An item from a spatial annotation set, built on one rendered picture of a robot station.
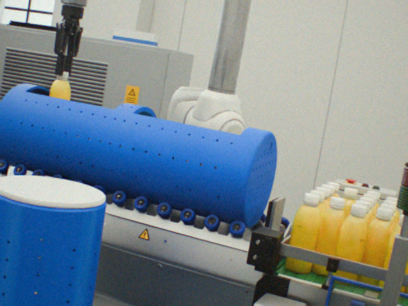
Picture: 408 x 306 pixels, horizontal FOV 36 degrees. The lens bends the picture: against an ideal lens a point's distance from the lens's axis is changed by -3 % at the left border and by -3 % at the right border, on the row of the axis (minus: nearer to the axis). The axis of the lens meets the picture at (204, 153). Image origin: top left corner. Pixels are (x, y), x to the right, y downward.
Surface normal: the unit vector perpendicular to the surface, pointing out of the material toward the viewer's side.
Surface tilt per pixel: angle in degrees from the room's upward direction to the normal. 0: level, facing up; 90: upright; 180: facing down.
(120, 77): 90
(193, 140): 53
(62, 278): 90
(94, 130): 67
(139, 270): 110
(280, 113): 90
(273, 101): 90
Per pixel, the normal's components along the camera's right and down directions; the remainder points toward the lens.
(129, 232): -0.29, -0.27
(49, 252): 0.30, 0.18
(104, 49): -0.24, 0.09
